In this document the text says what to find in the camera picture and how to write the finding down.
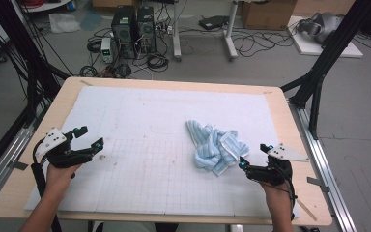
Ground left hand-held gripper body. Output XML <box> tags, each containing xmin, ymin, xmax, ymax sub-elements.
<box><xmin>33</xmin><ymin>127</ymin><xmax>94</xmax><ymax>169</ymax></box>

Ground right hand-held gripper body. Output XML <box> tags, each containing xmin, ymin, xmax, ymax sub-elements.
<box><xmin>246</xmin><ymin>143</ymin><xmax>310</xmax><ymax>187</ymax></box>

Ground blue striped towel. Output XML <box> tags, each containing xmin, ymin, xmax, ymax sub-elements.
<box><xmin>185</xmin><ymin>119</ymin><xmax>250</xmax><ymax>178</ymax></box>

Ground person's right hand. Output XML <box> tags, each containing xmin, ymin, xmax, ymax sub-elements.
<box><xmin>259</xmin><ymin>181</ymin><xmax>293</xmax><ymax>201</ymax></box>

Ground person's left hand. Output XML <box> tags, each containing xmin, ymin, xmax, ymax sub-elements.
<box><xmin>45</xmin><ymin>162</ymin><xmax>84</xmax><ymax>191</ymax></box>

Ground wooden table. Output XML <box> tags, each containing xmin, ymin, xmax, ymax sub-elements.
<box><xmin>0</xmin><ymin>76</ymin><xmax>333</xmax><ymax>226</ymax></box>

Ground black tape piece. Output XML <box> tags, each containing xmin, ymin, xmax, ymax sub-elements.
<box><xmin>306</xmin><ymin>176</ymin><xmax>330</xmax><ymax>193</ymax></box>
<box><xmin>8</xmin><ymin>160</ymin><xmax>29</xmax><ymax>171</ymax></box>

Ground thin wooden stick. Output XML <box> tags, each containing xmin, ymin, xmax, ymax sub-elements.
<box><xmin>296</xmin><ymin>197</ymin><xmax>318</xmax><ymax>222</ymax></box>

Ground white foam mat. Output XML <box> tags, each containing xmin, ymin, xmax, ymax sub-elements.
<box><xmin>23</xmin><ymin>85</ymin><xmax>302</xmax><ymax>218</ymax></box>

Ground white power supply box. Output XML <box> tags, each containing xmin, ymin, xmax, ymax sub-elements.
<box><xmin>100</xmin><ymin>37</ymin><xmax>114</xmax><ymax>64</ymax></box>

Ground clear plastic bag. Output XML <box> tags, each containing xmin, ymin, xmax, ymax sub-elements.
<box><xmin>48</xmin><ymin>13</ymin><xmax>81</xmax><ymax>34</ymax></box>

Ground black computer tower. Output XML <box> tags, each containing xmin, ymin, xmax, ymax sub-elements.
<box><xmin>136</xmin><ymin>6</ymin><xmax>157</xmax><ymax>54</ymax></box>
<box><xmin>110</xmin><ymin>5</ymin><xmax>139</xmax><ymax>60</ymax></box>

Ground white floor board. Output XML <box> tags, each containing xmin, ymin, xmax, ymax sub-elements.
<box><xmin>286</xmin><ymin>15</ymin><xmax>364</xmax><ymax>59</ymax></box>

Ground white desk leg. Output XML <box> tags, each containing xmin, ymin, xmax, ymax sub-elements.
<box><xmin>172</xmin><ymin>0</ymin><xmax>184</xmax><ymax>62</ymax></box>
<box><xmin>223</xmin><ymin>0</ymin><xmax>240</xmax><ymax>62</ymax></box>

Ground large cardboard box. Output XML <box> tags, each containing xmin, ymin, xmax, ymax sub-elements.
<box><xmin>241</xmin><ymin>0</ymin><xmax>299</xmax><ymax>32</ymax></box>

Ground grey robot head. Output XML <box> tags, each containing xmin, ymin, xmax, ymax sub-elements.
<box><xmin>298</xmin><ymin>12</ymin><xmax>344</xmax><ymax>44</ymax></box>

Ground flat black device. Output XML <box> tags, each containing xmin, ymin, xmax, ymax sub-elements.
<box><xmin>198</xmin><ymin>14</ymin><xmax>230</xmax><ymax>31</ymax></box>

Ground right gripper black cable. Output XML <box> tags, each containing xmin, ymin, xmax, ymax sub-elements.
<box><xmin>271</xmin><ymin>165</ymin><xmax>299</xmax><ymax>222</ymax></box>

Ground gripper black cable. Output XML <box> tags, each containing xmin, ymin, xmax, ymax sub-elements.
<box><xmin>30</xmin><ymin>136</ymin><xmax>63</xmax><ymax>232</ymax></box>
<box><xmin>271</xmin><ymin>165</ymin><xmax>299</xmax><ymax>222</ymax></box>

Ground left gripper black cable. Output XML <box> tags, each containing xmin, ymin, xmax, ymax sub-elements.
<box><xmin>30</xmin><ymin>136</ymin><xmax>63</xmax><ymax>232</ymax></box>

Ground aluminium rail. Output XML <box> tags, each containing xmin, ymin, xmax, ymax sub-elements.
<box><xmin>0</xmin><ymin>109</ymin><xmax>46</xmax><ymax>211</ymax></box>
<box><xmin>288</xmin><ymin>100</ymin><xmax>358</xmax><ymax>232</ymax></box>

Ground black frame post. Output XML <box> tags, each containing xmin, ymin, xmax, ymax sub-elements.
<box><xmin>0</xmin><ymin>0</ymin><xmax>71</xmax><ymax>127</ymax></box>
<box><xmin>279</xmin><ymin>0</ymin><xmax>371</xmax><ymax>141</ymax></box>

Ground coiled black cable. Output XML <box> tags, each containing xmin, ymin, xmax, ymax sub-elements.
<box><xmin>146</xmin><ymin>52</ymin><xmax>170</xmax><ymax>73</ymax></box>

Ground loose black floor cables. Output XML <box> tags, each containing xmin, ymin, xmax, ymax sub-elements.
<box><xmin>231</xmin><ymin>28</ymin><xmax>294</xmax><ymax>58</ymax></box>

